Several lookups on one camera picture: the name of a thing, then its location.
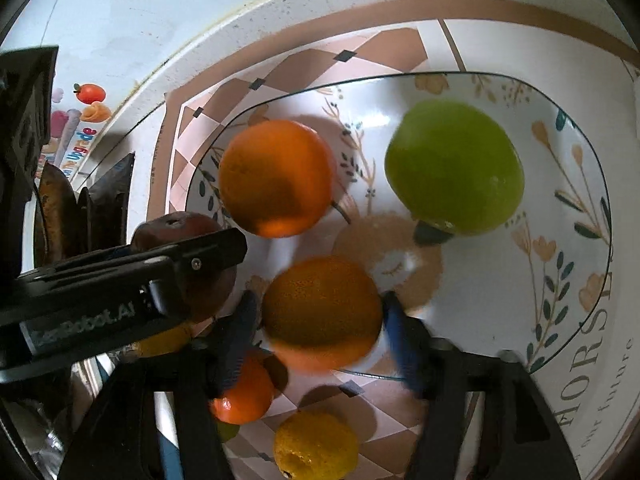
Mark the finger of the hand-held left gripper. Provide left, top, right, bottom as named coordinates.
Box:
left=130, top=228, right=249, bottom=318

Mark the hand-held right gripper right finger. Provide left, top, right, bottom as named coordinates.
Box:
left=381, top=291, right=582, bottom=480

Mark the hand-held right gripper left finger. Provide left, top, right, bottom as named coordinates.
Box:
left=57, top=290, right=261, bottom=480

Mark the dark red apple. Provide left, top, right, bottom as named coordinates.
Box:
left=131, top=212, right=239, bottom=324

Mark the large orange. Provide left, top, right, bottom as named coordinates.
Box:
left=218, top=119, right=337, bottom=239
left=262, top=255, right=385, bottom=373

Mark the white floral ceramic plate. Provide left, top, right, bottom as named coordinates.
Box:
left=185, top=72, right=615, bottom=382

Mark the small tangerine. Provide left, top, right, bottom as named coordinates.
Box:
left=209, top=350, right=276, bottom=426

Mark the yellow lemon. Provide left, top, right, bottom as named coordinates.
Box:
left=273, top=411, right=360, bottom=480
left=134, top=325, right=194, bottom=359

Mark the dark brown object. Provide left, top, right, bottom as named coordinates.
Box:
left=34, top=152, right=137, bottom=267

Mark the green apple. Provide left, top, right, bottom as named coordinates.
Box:
left=384, top=100, right=526, bottom=237

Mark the checkered patterned tablecloth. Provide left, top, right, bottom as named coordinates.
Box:
left=75, top=0, right=640, bottom=480

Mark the fruit wall sticker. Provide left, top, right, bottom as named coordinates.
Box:
left=49, top=82, right=112, bottom=181

